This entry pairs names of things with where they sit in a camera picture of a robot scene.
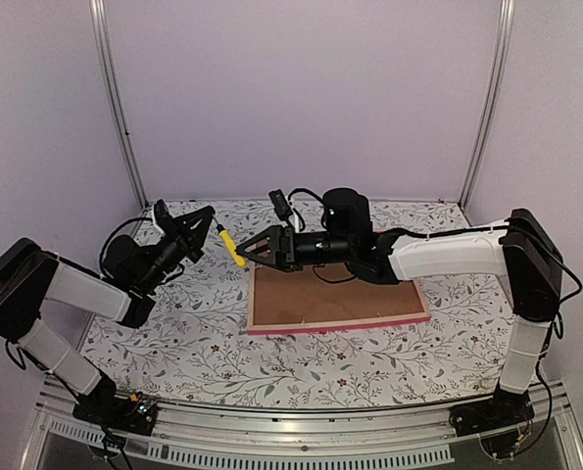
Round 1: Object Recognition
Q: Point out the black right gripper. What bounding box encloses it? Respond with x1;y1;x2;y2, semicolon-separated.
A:
235;225;354;273

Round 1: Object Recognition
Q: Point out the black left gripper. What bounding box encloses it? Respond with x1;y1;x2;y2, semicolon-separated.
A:
137;206;215;294

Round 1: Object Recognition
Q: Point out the yellow handled screwdriver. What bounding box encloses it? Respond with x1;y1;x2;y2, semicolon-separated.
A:
214;218;247;268

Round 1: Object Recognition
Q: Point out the pink picture frame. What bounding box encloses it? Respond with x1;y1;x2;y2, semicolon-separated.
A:
248;262;430;335

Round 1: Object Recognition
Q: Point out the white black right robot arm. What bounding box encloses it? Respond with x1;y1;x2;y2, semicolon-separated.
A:
235;188;570;427

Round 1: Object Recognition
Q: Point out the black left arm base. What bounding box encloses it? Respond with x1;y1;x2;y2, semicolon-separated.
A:
73;390;158;437

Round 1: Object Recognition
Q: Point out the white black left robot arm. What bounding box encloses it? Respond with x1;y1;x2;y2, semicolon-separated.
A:
0;200;216;425

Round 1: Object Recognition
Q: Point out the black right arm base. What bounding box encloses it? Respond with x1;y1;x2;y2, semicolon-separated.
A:
449;389;535;460

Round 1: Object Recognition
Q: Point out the floral patterned table mat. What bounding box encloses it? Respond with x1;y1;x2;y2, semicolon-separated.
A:
65;199;542;410

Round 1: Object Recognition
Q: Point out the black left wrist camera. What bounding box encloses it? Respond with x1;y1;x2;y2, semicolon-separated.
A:
152;199;172;233

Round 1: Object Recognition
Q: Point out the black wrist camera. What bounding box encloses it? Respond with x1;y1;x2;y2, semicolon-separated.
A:
152;199;172;233
268;189;294;221

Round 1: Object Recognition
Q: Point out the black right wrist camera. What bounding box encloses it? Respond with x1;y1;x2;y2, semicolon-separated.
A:
268;189;294;221

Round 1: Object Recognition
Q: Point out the aluminium front rail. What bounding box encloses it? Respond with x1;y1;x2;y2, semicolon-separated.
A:
22;380;583;469

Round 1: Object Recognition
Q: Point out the aluminium left corner post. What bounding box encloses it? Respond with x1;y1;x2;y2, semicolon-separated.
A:
89;0;149;209

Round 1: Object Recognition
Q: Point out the aluminium corner post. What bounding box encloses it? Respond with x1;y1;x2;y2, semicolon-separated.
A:
458;0;515;212
89;0;149;209

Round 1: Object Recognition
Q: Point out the aluminium right corner post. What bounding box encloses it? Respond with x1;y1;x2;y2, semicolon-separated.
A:
458;0;515;212

